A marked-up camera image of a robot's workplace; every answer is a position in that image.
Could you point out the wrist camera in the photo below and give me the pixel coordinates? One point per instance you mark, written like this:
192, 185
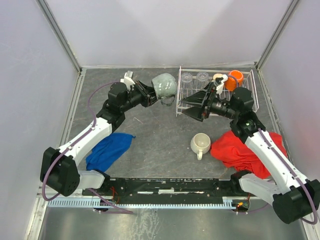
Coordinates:
219, 82
127, 80

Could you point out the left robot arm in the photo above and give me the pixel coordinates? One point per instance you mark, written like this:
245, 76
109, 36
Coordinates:
59, 169

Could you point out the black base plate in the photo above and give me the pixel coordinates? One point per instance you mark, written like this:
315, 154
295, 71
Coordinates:
172, 190

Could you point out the blue cloth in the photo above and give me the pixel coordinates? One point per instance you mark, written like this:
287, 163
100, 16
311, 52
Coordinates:
108, 150

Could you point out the white wire dish rack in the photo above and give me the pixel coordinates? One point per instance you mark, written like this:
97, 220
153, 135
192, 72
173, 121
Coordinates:
243, 99

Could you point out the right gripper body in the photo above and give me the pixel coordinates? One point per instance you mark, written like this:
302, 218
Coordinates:
207, 104

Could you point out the steel tin cup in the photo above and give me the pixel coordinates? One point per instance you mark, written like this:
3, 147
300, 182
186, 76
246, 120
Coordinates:
217, 75

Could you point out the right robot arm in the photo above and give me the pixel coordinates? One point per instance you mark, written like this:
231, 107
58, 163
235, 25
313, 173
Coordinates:
292, 195

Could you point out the red cloth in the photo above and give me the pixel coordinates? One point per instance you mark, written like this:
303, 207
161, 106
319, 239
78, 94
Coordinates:
234, 154

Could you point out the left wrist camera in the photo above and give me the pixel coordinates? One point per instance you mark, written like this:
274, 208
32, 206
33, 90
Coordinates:
127, 80

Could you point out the grey-green glazed mug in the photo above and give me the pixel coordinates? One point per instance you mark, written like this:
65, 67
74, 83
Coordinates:
165, 87

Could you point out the cream ceramic mug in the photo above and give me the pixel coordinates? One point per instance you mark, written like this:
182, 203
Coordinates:
200, 144

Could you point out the orange enamel mug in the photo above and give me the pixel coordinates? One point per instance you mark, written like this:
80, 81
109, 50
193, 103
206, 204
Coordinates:
235, 79

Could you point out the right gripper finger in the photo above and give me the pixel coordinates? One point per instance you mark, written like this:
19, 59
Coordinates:
201, 97
195, 113

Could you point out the aluminium frame rail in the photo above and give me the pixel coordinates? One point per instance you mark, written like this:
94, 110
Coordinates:
50, 192

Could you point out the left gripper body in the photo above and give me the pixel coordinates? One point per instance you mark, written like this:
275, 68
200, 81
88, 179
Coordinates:
147, 93

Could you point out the blue cable duct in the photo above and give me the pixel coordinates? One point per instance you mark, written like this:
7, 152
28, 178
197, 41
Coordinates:
97, 203

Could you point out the clear plastic cup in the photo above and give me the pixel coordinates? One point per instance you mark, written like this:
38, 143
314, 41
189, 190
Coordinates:
186, 81
202, 79

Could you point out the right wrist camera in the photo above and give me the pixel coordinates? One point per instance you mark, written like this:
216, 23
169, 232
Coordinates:
219, 82

